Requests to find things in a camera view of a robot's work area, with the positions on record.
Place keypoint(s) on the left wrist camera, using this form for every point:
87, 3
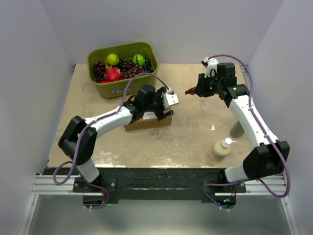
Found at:
170, 100

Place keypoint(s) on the green striped ball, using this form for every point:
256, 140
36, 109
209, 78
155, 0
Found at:
139, 59

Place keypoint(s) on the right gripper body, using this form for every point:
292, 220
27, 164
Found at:
211, 84

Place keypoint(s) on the dark red grape bunch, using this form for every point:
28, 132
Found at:
127, 68

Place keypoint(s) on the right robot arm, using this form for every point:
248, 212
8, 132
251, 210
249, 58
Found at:
269, 155

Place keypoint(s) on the yellow-green pear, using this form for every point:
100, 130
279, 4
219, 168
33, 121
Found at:
112, 59

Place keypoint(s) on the brown cardboard express box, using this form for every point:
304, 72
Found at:
148, 121

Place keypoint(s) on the cream lotion pump bottle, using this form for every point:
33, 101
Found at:
221, 149

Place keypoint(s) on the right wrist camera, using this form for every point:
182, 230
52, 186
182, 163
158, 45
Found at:
211, 66

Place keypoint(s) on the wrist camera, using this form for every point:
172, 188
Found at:
170, 100
211, 66

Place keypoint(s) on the red black utility knife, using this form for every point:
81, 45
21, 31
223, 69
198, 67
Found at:
190, 91

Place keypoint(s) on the olive green plastic bin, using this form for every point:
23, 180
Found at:
124, 51

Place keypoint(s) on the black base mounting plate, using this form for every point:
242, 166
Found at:
168, 184

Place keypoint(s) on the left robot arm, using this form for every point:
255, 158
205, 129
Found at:
78, 139

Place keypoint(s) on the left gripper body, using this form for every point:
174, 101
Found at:
157, 103

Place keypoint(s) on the aluminium frame rail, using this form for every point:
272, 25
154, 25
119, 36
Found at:
57, 180

